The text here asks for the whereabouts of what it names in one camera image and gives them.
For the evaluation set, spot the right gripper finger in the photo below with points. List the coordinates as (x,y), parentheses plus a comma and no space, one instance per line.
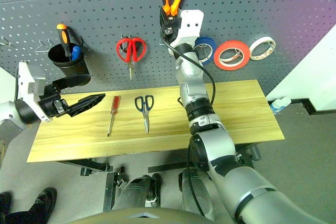
(179,15)
(163,15)

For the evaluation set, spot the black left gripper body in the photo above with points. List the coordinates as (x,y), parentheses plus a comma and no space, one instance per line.
(53,103)

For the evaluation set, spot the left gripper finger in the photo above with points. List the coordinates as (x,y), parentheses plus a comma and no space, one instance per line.
(84,104)
(73,81)

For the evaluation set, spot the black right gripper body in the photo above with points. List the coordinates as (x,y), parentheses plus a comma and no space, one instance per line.
(169,26)

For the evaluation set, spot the wide red tape roll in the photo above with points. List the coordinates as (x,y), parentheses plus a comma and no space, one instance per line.
(231,44)

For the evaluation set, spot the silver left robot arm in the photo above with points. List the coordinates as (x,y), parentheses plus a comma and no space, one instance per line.
(8,111)

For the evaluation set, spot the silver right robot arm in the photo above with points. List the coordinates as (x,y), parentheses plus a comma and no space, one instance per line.
(194,77)

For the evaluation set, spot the grey metal pegboard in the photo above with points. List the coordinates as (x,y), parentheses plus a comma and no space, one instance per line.
(105,3)

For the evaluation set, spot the black plastic cup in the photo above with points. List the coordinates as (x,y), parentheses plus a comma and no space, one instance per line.
(71,66)

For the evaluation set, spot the blue tape roll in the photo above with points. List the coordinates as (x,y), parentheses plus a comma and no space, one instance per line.
(211,44)

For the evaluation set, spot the orange and black screwdriver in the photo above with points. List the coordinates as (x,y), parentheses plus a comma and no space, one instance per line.
(63,37)

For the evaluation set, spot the black metal table strut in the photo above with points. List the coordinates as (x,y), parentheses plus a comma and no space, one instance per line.
(249,155)
(89,165)

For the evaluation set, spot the white tape roll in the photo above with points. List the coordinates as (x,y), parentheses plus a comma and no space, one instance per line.
(252,51)

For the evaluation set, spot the black metal table leg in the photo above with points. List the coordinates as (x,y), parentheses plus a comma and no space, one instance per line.
(109,192)

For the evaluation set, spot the black shoe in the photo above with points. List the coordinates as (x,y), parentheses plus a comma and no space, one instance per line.
(5,200)
(47,195)

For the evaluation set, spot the black metal table crossbar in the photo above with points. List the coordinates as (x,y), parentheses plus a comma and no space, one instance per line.
(168,167)

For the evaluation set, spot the grey robot torso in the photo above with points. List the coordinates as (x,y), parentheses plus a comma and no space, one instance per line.
(147,216)

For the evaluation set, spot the clear plastic bottle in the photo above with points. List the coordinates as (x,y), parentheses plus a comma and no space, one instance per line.
(285,101)
(276,107)

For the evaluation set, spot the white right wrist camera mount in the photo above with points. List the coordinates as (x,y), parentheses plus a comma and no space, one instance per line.
(190,24)

